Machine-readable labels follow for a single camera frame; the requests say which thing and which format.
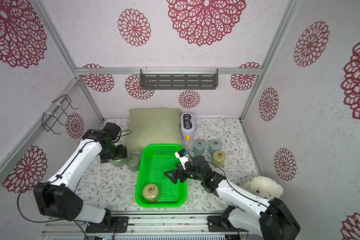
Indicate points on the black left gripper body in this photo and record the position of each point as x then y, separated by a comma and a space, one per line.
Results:
113, 152

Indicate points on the white plush dog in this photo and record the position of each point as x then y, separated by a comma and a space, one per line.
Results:
263, 187

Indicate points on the dark green canister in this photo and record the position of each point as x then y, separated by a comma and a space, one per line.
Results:
118, 162
133, 162

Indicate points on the lavender digital clock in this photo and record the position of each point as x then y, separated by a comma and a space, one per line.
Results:
187, 126

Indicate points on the green plastic basket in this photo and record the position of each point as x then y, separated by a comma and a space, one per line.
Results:
156, 160

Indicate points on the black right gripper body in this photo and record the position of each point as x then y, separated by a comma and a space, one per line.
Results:
181, 173

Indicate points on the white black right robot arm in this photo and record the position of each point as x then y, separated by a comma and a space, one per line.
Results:
269, 219

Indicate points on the yellow-green canister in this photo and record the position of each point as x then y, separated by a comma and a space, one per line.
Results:
151, 193
219, 158

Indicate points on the green square pillow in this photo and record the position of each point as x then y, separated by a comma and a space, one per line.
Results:
153, 126

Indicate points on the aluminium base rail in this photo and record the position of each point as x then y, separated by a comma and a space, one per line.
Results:
146, 224

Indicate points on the grey wall shelf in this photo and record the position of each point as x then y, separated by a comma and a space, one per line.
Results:
179, 79

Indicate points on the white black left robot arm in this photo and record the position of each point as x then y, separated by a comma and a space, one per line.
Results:
57, 198

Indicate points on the black wire wall rack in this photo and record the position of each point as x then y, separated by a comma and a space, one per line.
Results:
51, 118

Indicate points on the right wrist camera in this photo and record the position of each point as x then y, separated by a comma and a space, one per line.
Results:
183, 157

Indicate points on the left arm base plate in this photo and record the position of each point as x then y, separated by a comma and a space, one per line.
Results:
109, 225

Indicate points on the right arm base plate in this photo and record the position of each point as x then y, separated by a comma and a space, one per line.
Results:
221, 223

